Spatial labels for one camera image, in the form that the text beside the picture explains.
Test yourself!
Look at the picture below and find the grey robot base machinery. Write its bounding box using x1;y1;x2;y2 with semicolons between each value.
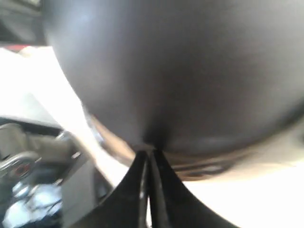
0;117;112;228

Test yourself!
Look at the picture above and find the black helmet with visor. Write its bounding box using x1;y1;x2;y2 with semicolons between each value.
42;0;304;181

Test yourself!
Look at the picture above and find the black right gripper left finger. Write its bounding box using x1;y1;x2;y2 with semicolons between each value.
83;152;149;228

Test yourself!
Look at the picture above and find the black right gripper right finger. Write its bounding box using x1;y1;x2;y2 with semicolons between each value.
149;150;236;228

